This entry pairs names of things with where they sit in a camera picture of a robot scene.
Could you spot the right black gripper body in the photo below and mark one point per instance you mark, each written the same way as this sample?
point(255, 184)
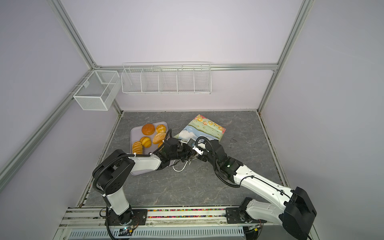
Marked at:
point(207, 155)

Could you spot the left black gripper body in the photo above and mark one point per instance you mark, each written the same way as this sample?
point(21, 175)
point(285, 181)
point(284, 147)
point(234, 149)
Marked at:
point(184, 153)

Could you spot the yellow twisted fake bread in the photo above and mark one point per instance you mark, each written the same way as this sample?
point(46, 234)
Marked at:
point(160, 144)

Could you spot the printed paper gift bag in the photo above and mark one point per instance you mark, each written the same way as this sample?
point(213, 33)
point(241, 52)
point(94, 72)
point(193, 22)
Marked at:
point(199, 129)

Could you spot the yellow striped fake bread roll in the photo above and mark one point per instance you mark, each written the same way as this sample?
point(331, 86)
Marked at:
point(146, 142)

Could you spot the lavender plastic tray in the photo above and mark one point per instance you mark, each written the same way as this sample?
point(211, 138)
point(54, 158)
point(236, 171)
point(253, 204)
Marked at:
point(144, 165)

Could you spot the brown round fake bun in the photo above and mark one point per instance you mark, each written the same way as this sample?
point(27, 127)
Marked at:
point(148, 129)

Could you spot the sesame fake bread roll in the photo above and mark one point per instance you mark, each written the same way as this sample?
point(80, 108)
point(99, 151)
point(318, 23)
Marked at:
point(159, 138)

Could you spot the cream and steel tongs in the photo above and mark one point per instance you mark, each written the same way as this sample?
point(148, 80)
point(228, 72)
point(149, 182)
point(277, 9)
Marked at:
point(186, 164)

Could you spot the orange fake croissant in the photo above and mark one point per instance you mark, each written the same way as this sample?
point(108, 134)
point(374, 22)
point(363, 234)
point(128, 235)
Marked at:
point(161, 129)

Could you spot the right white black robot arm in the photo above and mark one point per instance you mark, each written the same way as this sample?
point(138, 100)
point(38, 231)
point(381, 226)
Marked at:
point(291, 208)

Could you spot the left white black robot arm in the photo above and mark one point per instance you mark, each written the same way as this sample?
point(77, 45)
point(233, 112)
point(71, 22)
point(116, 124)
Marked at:
point(111, 174)

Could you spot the small white mesh basket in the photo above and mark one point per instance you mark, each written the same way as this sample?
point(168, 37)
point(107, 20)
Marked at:
point(98, 91)

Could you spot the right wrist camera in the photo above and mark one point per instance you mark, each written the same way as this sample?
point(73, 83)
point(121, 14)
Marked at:
point(199, 148)

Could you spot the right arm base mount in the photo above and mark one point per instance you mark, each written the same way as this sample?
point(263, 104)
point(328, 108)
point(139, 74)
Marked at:
point(239, 216)

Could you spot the long white wire basket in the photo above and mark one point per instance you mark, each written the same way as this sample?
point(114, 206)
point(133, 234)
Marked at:
point(167, 78)

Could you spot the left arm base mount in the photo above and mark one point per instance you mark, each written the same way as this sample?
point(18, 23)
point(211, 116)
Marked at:
point(134, 217)

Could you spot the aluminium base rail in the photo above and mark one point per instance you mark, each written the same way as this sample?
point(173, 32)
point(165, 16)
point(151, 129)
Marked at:
point(175, 216)

